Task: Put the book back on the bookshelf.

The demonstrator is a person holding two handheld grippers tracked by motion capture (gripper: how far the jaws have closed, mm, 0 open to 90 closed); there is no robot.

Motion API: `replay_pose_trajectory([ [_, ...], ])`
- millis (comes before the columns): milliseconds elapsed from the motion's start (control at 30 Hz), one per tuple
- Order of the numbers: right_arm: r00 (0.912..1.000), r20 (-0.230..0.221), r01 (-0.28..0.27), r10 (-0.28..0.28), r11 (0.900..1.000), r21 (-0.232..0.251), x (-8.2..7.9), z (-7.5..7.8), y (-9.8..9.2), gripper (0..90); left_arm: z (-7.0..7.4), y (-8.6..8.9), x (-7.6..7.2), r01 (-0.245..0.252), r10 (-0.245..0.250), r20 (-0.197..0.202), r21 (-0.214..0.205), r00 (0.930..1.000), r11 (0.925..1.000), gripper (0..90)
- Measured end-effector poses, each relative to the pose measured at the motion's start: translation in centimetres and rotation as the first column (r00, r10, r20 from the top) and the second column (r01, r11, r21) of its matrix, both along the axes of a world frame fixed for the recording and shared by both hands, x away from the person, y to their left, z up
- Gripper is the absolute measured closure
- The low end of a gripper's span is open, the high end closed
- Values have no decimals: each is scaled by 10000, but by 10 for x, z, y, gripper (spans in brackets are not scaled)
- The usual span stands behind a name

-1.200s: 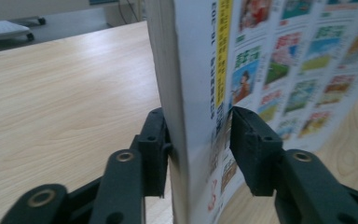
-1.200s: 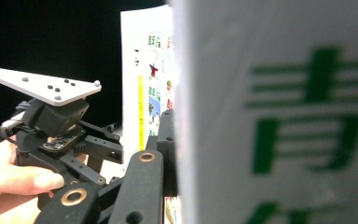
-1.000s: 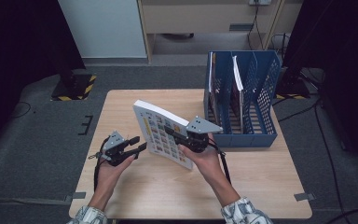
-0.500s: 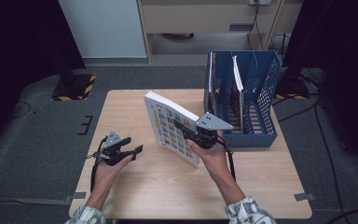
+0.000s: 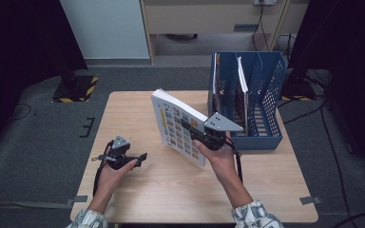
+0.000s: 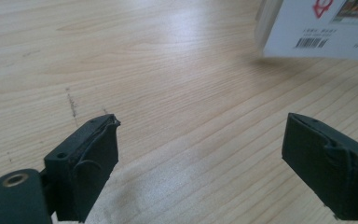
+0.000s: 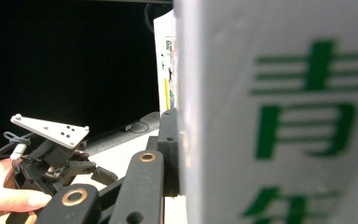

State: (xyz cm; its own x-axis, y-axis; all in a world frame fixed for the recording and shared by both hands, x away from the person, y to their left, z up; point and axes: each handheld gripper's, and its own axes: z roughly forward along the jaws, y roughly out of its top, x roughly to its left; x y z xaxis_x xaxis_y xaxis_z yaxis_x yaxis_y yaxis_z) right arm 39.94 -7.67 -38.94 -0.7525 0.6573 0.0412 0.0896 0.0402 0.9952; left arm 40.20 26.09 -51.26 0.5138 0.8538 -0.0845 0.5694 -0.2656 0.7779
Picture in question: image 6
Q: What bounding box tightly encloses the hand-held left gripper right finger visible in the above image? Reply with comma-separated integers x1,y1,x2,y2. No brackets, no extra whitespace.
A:
282,112,358,221

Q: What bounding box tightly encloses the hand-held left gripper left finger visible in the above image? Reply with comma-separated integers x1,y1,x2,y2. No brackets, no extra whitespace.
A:
43,114,121,223

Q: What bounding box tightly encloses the white book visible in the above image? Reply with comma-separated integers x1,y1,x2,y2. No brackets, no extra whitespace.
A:
255,0,358,63

